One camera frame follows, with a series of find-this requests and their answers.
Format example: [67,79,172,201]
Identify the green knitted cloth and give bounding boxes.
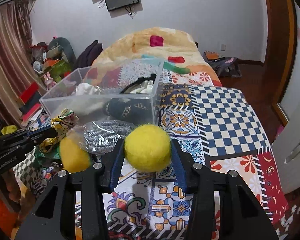
[34,146,62,167]

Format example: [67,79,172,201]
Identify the bagged grey braided rope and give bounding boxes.
[77,119,137,156]

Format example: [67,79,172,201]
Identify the yellow patterned scarf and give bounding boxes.
[39,108,78,153]

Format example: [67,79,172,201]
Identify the yellow felt ball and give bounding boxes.
[124,124,171,173]
[59,137,91,173]

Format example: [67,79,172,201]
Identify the white drawstring pouch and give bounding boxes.
[75,82,103,96]

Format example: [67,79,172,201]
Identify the black and cream sock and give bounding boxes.
[103,74,157,125]

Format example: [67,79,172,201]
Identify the clear plastic storage box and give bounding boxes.
[40,57,164,125]

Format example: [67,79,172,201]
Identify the left hand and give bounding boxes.
[2,169,27,213]

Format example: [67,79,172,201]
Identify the red box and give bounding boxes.
[16,82,38,105]

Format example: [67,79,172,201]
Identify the pink rabbit toy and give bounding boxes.
[43,72,57,91]

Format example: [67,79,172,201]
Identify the striped brown curtain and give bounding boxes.
[0,0,46,126]

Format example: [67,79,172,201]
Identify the green cardboard box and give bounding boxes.
[43,59,72,82]

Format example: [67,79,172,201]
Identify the white hard suitcase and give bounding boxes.
[272,93,300,194]

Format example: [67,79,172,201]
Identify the colourful patchwork bed sheet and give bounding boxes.
[12,62,289,240]

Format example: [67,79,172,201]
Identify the grey green plush toy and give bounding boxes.
[47,37,77,67]

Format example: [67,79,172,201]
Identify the dark purple garment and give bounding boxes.
[74,40,103,69]

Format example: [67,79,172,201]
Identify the beige colourful patch quilt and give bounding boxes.
[85,27,222,87]

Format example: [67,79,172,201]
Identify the brown wooden door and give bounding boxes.
[264,0,297,126]

